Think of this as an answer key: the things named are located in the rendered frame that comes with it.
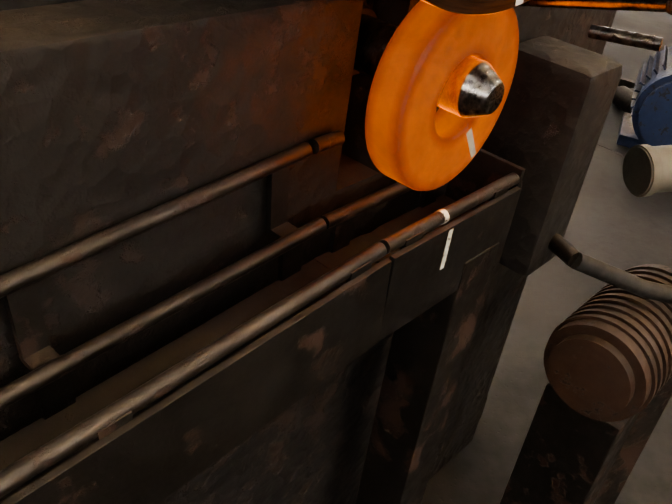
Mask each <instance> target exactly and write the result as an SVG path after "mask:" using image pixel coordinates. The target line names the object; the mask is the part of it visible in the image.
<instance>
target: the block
mask: <svg viewBox="0 0 672 504"><path fill-rule="evenodd" d="M621 76H622V64H620V63H619V62H618V61H617V60H615V59H613V58H610V57H607V56H604V55H602V54H599V53H596V52H593V51H590V50H587V49H584V48H582V47H579V46H576V45H573V44H570V43H567V42H564V41H562V40H559V39H556V38H553V37H550V36H541V37H537V38H533V39H530V40H527V41H523V42H520V43H519V49H518V57H517V63H516V68H515V73H514V77H513V80H512V84H511V87H510V90H509V93H508V96H507V99H506V101H505V104H504V106H503V109H502V111H501V113H500V115H499V117H498V119H497V121H496V123H495V125H494V127H493V129H492V131H491V133H490V134H489V136H488V138H487V139H486V141H485V142H484V144H483V146H482V148H481V149H484V150H486V151H488V152H490V153H492V154H494V155H497V156H499V157H501V158H503V159H505V160H507V161H509V162H512V163H514V164H516V165H518V166H520V167H522V168H525V173H524V176H523V179H522V187H521V189H522V190H521V193H520V196H519V199H518V203H517V206H516V209H515V212H514V216H513V219H512V222H511V226H510V229H509V232H508V235H507V239H506V242H505V245H504V248H503V252H502V255H501V258H500V261H499V263H500V264H502V265H504V266H505V267H507V268H509V269H511V270H513V271H515V272H516V273H518V274H522V275H530V274H531V273H533V272H534V271H535V270H537V269H538V268H539V267H541V266H542V265H544V264H545V263H546V262H548V261H549V260H551V259H552V258H553V257H554V256H556V255H555V254H554V253H553V252H552V251H551V250H550V249H549V248H548V247H549V243H550V241H551V239H552V237H553V236H554V235H555V234H556V233H557V234H560V235H561V236H562V237H564V235H565V232H566V230H567V227H568V224H569V221H570V218H571V216H572V213H573V210H574V207H575V204H576V202H577V199H578V196H579V193H580V190H581V188H582V185H583V182H584V179H585V176H586V174H587V171H588V168H589V165H590V162H591V160H592V157H593V154H594V151H595V148H596V146H597V143H598V140H599V137H600V134H601V132H602V129H603V126H604V123H605V120H606V118H607V115H608V112H609V109H610V106H611V104H612V101H613V98H614V95H615V92H616V90H617V87H618V84H619V81H620V78H621Z"/></svg>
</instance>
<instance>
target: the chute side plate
mask: <svg viewBox="0 0 672 504"><path fill-rule="evenodd" d="M521 190H522V189H521V188H520V187H518V186H516V187H514V188H513V189H511V190H509V191H507V192H506V193H504V194H502V195H501V196H499V197H497V198H495V199H492V200H491V201H489V202H487V203H485V204H483V205H481V206H480V207H478V208H476V209H474V210H472V211H470V212H469V213H467V214H465V215H463V216H461V217H459V218H458V219H456V220H454V221H452V222H450V223H448V224H447V225H445V226H443V227H441V228H439V229H437V230H436V231H434V232H432V233H430V234H428V235H426V236H425V237H423V238H422V239H420V240H418V241H416V242H414V243H413V244H411V245H409V246H407V247H404V248H403V249H401V250H399V251H397V252H395V253H393V254H392V255H390V257H389V259H388V258H385V259H383V260H382V261H380V262H379V263H377V264H375V265H374V266H372V267H371V268H370V269H368V270H367V271H365V272H364V273H362V274H361V275H359V276H357V277H356V278H354V279H353V280H350V281H349V282H347V283H345V284H344V285H342V286H341V287H339V288H338V289H336V290H334V291H333V292H331V293H330V294H328V295H327V296H325V297H323V298H322V299H320V300H319V301H317V302H316V303H314V304H312V305H311V306H309V307H308V308H306V309H304V310H303V311H301V312H300V313H298V314H297V315H295V316H293V317H292V318H290V319H289V320H287V321H286V322H284V323H282V324H281V325H279V326H278V327H276V328H275V329H273V330H271V331H270V332H268V333H267V334H265V335H264V336H262V337H260V338H259V339H257V340H256V341H254V342H253V343H251V344H249V345H248V346H246V347H245V348H243V349H242V350H240V351H238V352H237V353H235V354H234V355H232V356H230V357H229V358H227V359H226V360H224V361H223V362H221V363H219V364H218V365H216V366H215V367H213V368H212V369H210V370H208V371H207V372H205V373H204V374H202V375H201V376H199V377H197V378H196V379H194V380H193V381H191V382H190V383H188V384H186V385H185V386H183V387H182V388H180V389H179V390H177V391H175V392H174V393H172V394H171V395H169V396H167V397H166V398H164V399H163V400H161V401H160V402H158V403H156V404H155V405H153V406H152V407H150V408H149V409H147V410H145V411H144V412H142V413H141V414H139V415H138V416H136V417H134V418H133V419H132V420H131V421H129V422H128V423H126V424H125V425H123V426H121V427H120V428H118V429H117V430H115V431H114V432H112V433H110V434H109V435H107V436H106V437H104V438H103V439H101V440H98V441H97V442H95V443H93V444H92V445H90V446H89V447H87V448H86V449H84V450H82V451H81V452H79V453H78V454H76V455H75V456H73V457H71V458H70V459H68V460H67V461H65V462H64V463H62V464H60V465H59V466H57V467H56V468H54V469H53V470H51V471H49V472H48V473H46V474H45V475H43V476H42V477H40V478H38V479H37V480H35V481H34V482H32V483H30V484H29V485H27V486H26V487H24V488H23V489H21V490H19V491H18V492H16V493H15V494H13V495H12V496H10V497H8V498H7V499H5V500H4V501H2V502H1V503H0V504H159V503H161V502H162V501H163V500H165V499H166V498H167V497H169V496H170V495H171V494H173V493H174V492H176V491H177V490H178V489H180V488H181V487H182V486H184V485H185V484H186V483H188V482H189V481H190V480H192V479H193V478H195V477H196V476H197V475H199V474H200V473H201V472H203V471H204V470H205V469H207V468H208V467H209V466H211V465H212V464H214V463H215V462H216V461H218V460H219V459H220V458H222V457H223V456H224V455H226V454H227V453H228V452H230V451H231V450H233V449H234V448H235V447H237V446H238V445H239V444H241V443H242V442H243V441H245V440H246V439H247V438H249V437H250V436H252V435H253V434H254V433H256V432H257V431H258V430H260V429H261V428H262V427H264V426H265V425H266V424H268V423H269V422H271V421H272V420H273V419H275V418H276V417H277V416H279V415H280V414H281V413H283V412H284V411H285V410H287V409H288V408H290V407H291V406H292V405H294V404H295V403H296V402H298V401H299V400H300V399H302V398H303V397H304V396H306V395H307V394H309V393H310V392H311V391H313V390H314V389H315V388H317V387H318V386H319V385H321V384H322V383H323V382H325V381H326V380H328V379H329V378H330V377H332V376H333V375H334V374H336V373H337V372H338V371H340V370H341V369H342V368H344V367H345V366H347V365H348V364H349V363H351V362H352V361H353V360H355V359H356V358H357V357H359V356H360V355H361V354H363V353H364V352H366V351H367V350H368V349H370V348H371V347H372V346H374V345H375V344H376V343H378V342H379V341H381V340H382V339H384V338H385V337H387V336H388V335H390V334H391V333H393V332H394V331H396V330H397V329H399V328H400V327H402V326H403V325H405V324H406V323H408V322H410V321H411V320H413V319H414V318H416V317H417V316H419V315H420V314H422V313H423V312H425V311H426V310H428V309H429V308H431V307H432V306H434V305H435V304H437V303H438V302H440V301H441V300H443V299H445V298H446V297H448V296H449V295H451V294H452V293H454V292H455V291H457V289H458V286H459V282H460V278H461V275H462V271H463V267H464V264H465V263H466V262H467V261H469V260H470V259H472V258H474V257H475V256H477V255H478V254H480V253H482V252H483V251H485V250H486V249H488V248H490V247H491V246H493V245H494V244H496V243H498V242H499V247H498V251H497V254H496V257H495V261H494V264H493V266H495V265H496V264H498V263H499V261H500V258H501V255H502V252H503V248H504V245H505V242H506V239H507V235H508V232H509V229H510V226H511V222H512V219H513V216H514V212H515V209H516V206H517V203H518V199H519V196H520V193H521ZM453 228H454V229H453ZM451 229H453V233H452V237H451V241H450V245H449V249H448V253H447V257H446V261H445V265H444V268H442V269H441V270H439V269H440V265H441V261H442V257H443V253H444V249H445V245H446V241H447V237H448V233H449V230H451Z"/></svg>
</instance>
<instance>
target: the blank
mask: <svg viewBox="0 0 672 504"><path fill-rule="evenodd" d="M518 49H519V27H518V21H517V16H516V13H515V11H514V8H511V9H509V10H505V11H502V12H498V13H493V14H487V15H463V14H457V13H453V12H449V11H446V10H443V9H440V8H438V7H435V6H432V5H430V4H427V3H425V2H423V1H421V0H420V1H419V2H418V3H417V4H416V5H415V6H414V7H413V8H412V9H411V10H410V12H409V13H408V14H407V15H406V16H405V18H404V19H403V20H402V22H401V23H400V25H399V26H398V28H397V29H396V31H395V32H394V34H393V36H392V37H391V39H390V41H389V43H388V44H387V46H386V48H385V50H384V52H383V55H382V57H381V59H380V61H379V64H378V66H377V69H376V72H375V75H374V78H373V81H372V84H371V88H370V92H369V96H368V101H367V107H366V115H365V139H366V145H367V150H368V153H369V156H370V158H371V160H372V162H373V163H374V165H375V166H376V168H377V169H378V170H379V171H380V172H381V173H382V174H384V175H386V176H387V177H389V178H391V179H393V180H395V181H397V182H399V183H401V184H403V185H405V186H407V187H409V188H411V189H413V190H417V191H429V190H434V189H436V188H439V187H441V186H443V185H445V184H446V183H448V182H449V181H451V180H452V179H453V178H454V177H456V176H457V175H458V174H459V173H460V172H461V171H462V170H463V169H464V168H465V167H466V166H467V165H468V164H469V163H470V161H471V160H472V159H473V158H474V157H475V155H476V154H477V153H478V151H479V150H480V148H481V147H482V146H483V144H484V142H485V141H486V139H487V138H488V136H489V134H490V133H491V131H492V129H493V127H494V125H495V123H496V121H497V119H498V117H499V115H500V113H501V111H502V109H503V106H504V104H505V101H506V99H507V96H508V93H509V90H510V87H511V84H512V80H513V77H514V73H515V68H516V63H517V57H518ZM471 55H472V56H474V57H477V58H479V59H482V60H484V61H487V62H488V63H490V64H491V66H492V67H493V69H494V70H495V72H496V73H497V74H498V76H499V77H500V79H501V80H502V82H503V83H504V86H505V91H504V96H503V99H502V101H501V103H500V105H499V107H498V108H497V109H496V110H495V111H494V112H493V113H492V114H489V115H483V116H477V117H470V118H462V117H460V116H458V115H455V114H453V113H451V112H449V111H446V110H444V109H442V108H439V109H438V110H437V112H436V108H437V104H438V100H439V97H440V94H441V92H442V89H443V87H444V85H445V83H446V81H447V80H448V78H449V76H450V75H451V73H452V72H453V70H454V69H455V68H456V67H457V66H458V65H459V64H460V63H461V62H462V61H463V60H464V59H465V58H467V57H469V56H471Z"/></svg>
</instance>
